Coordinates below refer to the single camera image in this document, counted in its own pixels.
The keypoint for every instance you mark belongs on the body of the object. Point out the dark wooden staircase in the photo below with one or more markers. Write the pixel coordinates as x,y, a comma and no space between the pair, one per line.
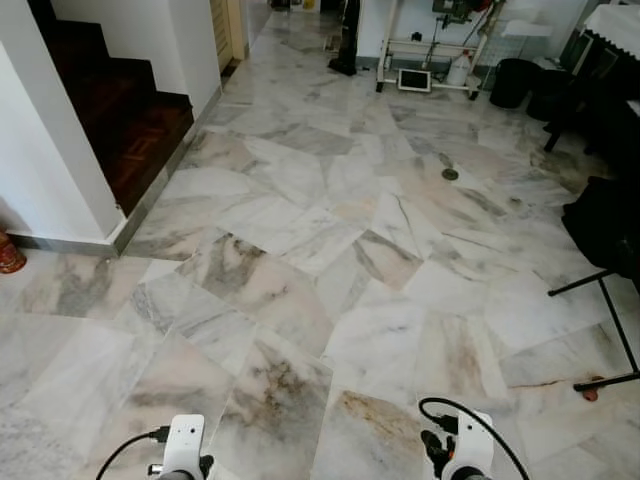
130,130

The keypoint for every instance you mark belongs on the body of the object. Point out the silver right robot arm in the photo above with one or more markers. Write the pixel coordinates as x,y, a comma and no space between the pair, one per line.
467,474

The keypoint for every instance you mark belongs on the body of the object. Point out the black tubular table leg frame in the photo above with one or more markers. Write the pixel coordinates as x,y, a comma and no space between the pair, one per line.
614,320

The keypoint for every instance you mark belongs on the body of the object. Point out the small red container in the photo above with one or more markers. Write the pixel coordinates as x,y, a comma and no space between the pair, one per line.
9,255

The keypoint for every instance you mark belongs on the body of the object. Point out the white framed tablet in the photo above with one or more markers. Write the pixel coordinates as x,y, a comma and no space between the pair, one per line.
414,80

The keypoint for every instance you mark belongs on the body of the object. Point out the black bag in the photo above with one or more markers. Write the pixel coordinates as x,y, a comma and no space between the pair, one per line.
603,225

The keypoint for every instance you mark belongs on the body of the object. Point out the round metal floor drain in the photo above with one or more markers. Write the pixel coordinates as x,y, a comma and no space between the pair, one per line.
450,173

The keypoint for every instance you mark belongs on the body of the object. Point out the black chair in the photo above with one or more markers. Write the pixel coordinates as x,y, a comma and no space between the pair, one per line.
600,100

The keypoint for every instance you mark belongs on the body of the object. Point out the black round bin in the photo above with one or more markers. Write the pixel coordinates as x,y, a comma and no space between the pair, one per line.
548,97
513,82

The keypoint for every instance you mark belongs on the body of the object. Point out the light wooden door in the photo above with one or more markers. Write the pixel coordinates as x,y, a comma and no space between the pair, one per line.
224,30

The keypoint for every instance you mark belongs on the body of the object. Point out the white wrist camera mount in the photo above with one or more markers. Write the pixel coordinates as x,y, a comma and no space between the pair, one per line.
184,440
473,440

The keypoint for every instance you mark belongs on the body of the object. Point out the white lace tablecloth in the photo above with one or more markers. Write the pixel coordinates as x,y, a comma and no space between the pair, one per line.
616,25

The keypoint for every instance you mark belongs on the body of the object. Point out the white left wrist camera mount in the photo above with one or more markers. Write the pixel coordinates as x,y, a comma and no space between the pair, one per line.
184,440

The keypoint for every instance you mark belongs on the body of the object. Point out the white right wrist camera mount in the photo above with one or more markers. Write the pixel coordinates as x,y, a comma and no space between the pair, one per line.
473,440

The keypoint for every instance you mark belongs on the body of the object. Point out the white metal rack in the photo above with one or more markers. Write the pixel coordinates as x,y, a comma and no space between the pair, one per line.
425,45

